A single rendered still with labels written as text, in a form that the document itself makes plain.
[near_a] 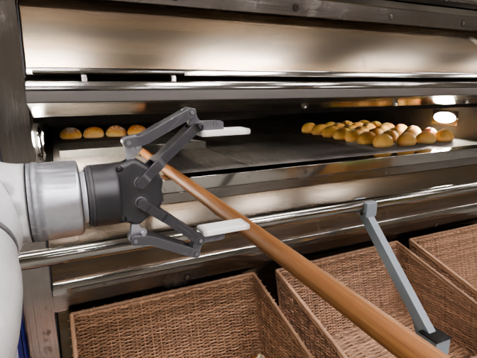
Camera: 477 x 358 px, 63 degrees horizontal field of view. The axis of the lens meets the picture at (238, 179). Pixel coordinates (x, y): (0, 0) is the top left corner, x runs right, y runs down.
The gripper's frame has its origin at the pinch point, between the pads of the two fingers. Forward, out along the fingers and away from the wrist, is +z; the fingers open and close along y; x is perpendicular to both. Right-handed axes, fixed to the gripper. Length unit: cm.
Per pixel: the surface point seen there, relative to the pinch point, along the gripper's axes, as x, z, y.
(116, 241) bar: -18.1, -15.0, 13.7
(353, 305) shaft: 18.8, 5.1, 10.8
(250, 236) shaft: -5.0, 4.6, 11.4
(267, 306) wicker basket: -43, 30, 52
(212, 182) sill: -55, 18, 15
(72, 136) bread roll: -152, -15, 11
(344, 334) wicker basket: -44, 62, 72
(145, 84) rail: -41.0, -3.4, -12.8
